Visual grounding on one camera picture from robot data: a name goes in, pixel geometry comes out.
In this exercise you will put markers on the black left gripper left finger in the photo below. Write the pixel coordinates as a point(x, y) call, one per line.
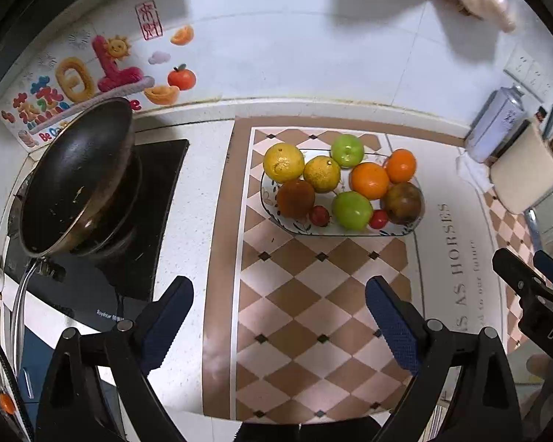
point(72, 405)

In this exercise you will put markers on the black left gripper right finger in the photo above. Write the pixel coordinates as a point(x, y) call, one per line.
point(483, 405)

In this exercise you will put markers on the brown-yellow mottled fruit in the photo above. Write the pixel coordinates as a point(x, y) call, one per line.
point(403, 203)

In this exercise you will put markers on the small red tomato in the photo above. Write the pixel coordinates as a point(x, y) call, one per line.
point(319, 216)
point(379, 219)

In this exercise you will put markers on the bright orange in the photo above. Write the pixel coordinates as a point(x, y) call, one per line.
point(400, 166)

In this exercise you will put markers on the orange tangerine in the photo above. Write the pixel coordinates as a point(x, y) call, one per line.
point(370, 180)

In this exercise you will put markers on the green apple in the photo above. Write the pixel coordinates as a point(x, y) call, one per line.
point(347, 150)
point(352, 211)

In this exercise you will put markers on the large yellow pear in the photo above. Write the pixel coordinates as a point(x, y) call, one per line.
point(323, 174)

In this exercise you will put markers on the dark brown-orange fruit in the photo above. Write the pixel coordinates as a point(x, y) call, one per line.
point(295, 198)

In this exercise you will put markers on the yellow lemon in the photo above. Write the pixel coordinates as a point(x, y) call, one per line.
point(283, 162)

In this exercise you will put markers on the black induction cooktop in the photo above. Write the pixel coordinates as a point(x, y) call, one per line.
point(111, 275)

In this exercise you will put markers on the cream utensil holder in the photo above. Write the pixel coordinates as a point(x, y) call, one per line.
point(524, 173)

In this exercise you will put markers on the black frying pan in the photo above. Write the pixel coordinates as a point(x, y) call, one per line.
point(72, 203)

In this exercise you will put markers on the checkered table mat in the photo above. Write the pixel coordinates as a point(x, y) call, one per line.
point(287, 335)

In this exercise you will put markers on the patterned glass fruit plate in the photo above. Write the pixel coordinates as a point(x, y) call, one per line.
point(303, 226)

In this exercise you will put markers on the white wall socket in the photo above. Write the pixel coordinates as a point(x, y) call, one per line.
point(528, 72)

